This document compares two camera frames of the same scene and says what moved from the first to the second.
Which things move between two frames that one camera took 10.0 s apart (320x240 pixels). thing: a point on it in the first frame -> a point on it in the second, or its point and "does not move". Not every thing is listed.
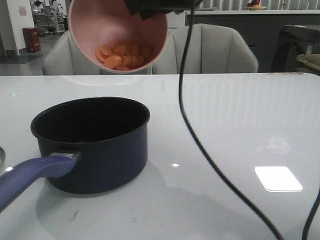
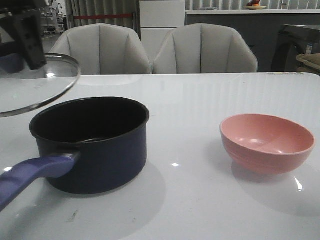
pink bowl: x=113 y=38 -> x=266 y=144
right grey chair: x=213 y=48 does not move
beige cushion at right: x=312 y=60 does not move
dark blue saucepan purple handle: x=88 y=146 does not move
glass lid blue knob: x=2 y=158 -> x=22 y=89
